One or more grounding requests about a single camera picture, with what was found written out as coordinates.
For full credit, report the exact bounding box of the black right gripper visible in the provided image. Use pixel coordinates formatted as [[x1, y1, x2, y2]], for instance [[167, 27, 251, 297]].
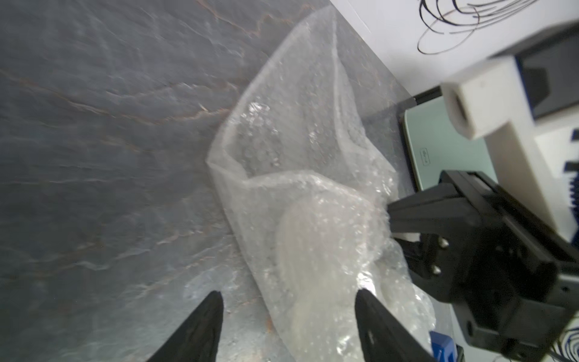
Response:
[[387, 170, 578, 360]]

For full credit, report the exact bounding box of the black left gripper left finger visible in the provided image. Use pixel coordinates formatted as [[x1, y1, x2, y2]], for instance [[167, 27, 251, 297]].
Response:
[[149, 291, 224, 362]]

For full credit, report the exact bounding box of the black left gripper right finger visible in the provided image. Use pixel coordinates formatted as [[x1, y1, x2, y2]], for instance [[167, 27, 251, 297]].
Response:
[[354, 289, 434, 362]]

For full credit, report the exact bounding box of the white ceramic mug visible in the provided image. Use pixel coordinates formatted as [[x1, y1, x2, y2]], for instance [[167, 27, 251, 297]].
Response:
[[276, 192, 414, 361]]

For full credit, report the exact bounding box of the clear bubble wrap sheet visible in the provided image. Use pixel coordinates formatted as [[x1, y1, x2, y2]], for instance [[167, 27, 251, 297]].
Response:
[[207, 6, 436, 361]]

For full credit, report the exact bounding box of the blue tape dispenser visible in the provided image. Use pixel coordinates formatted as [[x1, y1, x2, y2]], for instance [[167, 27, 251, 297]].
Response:
[[430, 331, 458, 362]]

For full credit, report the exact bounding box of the mint green toaster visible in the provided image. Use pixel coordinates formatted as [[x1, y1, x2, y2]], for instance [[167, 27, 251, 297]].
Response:
[[402, 97, 497, 191]]

